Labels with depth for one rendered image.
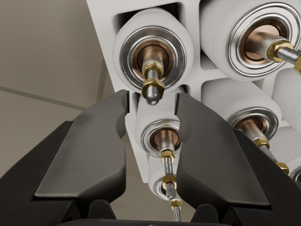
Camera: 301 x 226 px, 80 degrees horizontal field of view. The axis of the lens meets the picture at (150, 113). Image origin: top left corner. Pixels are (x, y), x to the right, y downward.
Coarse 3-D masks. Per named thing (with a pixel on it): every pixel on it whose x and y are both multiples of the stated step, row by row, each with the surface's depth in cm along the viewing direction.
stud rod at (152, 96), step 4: (148, 72) 17; (152, 72) 16; (156, 72) 17; (148, 76) 16; (152, 76) 16; (156, 76) 16; (148, 88) 14; (152, 88) 14; (156, 88) 14; (148, 92) 13; (152, 92) 13; (156, 92) 13; (148, 96) 13; (152, 96) 13; (156, 96) 13; (148, 100) 13; (152, 100) 13; (156, 100) 13; (152, 104) 13
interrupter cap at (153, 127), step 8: (160, 120) 25; (168, 120) 25; (176, 120) 25; (144, 128) 26; (152, 128) 26; (160, 128) 25; (168, 128) 26; (176, 128) 25; (144, 136) 26; (152, 136) 26; (176, 136) 27; (144, 144) 27; (152, 144) 27; (176, 144) 27; (152, 152) 28; (176, 152) 28
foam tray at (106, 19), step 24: (96, 0) 24; (120, 0) 23; (144, 0) 23; (168, 0) 23; (192, 0) 23; (96, 24) 25; (120, 24) 30; (192, 24) 25; (192, 72) 29; (216, 72) 29; (192, 96) 31; (144, 168) 41
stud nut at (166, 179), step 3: (165, 177) 20; (168, 177) 20; (171, 177) 20; (174, 177) 20; (162, 180) 21; (165, 180) 20; (168, 180) 20; (171, 180) 20; (174, 180) 20; (162, 183) 21; (165, 183) 20; (174, 183) 20; (162, 186) 21; (165, 186) 20; (165, 189) 21
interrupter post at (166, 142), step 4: (160, 136) 26; (164, 136) 26; (168, 136) 26; (160, 140) 26; (164, 140) 25; (168, 140) 25; (172, 140) 26; (160, 144) 25; (164, 144) 24; (168, 144) 24; (172, 144) 25; (160, 148) 24; (164, 148) 24; (168, 148) 24; (172, 148) 24; (160, 152) 24; (160, 156) 25
